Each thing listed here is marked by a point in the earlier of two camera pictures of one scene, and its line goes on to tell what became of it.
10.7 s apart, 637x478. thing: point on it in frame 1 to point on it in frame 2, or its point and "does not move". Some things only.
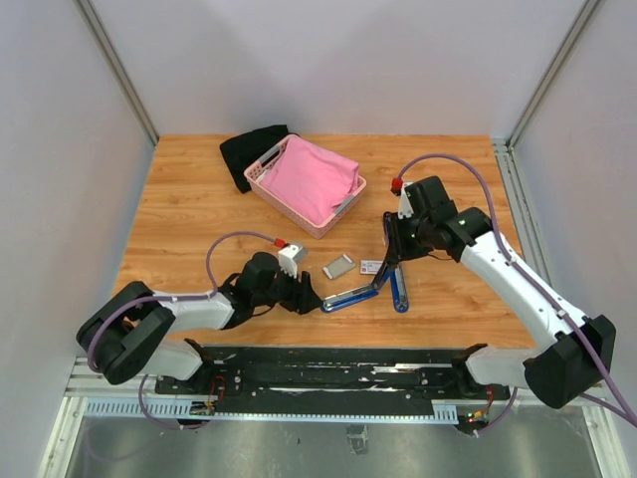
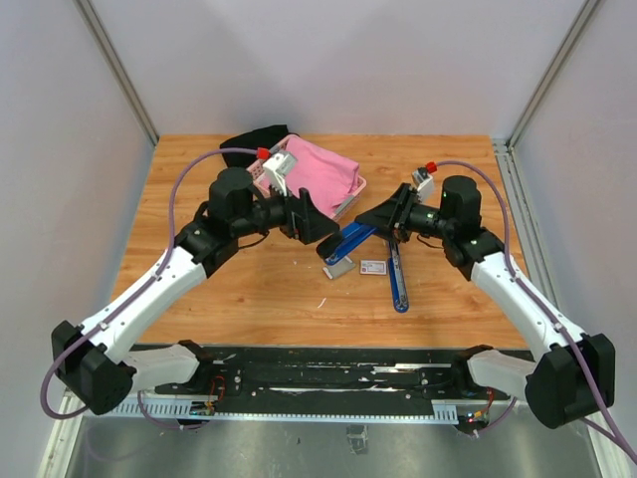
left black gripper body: x=281 y=291 to x=289 y=219
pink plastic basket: x=254 y=172 does not move
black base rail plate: x=331 y=377 does not move
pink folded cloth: x=311 y=179 does not move
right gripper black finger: x=396 y=237 to x=385 y=217
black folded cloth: x=240 y=151 does not move
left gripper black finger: x=305 y=298 to x=314 y=224
